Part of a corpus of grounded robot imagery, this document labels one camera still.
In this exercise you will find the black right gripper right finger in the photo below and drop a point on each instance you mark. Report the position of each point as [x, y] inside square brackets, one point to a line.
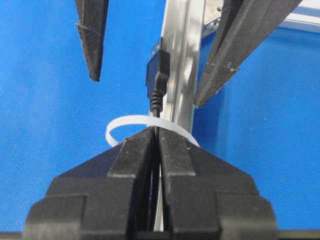
[208, 198]

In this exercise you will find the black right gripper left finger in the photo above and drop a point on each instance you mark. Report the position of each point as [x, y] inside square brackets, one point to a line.
[104, 198]

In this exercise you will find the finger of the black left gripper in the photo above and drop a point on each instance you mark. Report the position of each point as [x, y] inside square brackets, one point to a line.
[243, 26]
[91, 26]

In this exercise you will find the white zip tie loop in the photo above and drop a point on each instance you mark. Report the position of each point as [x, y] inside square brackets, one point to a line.
[148, 121]

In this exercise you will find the blue table mat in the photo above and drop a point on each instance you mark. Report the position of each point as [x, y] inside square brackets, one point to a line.
[265, 120]

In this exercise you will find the aluminium corner bracket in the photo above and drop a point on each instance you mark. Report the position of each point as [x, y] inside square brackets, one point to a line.
[212, 16]

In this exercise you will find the aluminium extrusion rail far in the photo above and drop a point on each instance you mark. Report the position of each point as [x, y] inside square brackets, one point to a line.
[306, 17]

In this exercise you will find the aluminium extrusion rail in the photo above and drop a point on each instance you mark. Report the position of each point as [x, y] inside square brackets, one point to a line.
[182, 30]
[306, 17]

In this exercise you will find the aluminium extrusion rail left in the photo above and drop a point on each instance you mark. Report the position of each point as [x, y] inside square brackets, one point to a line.
[182, 30]

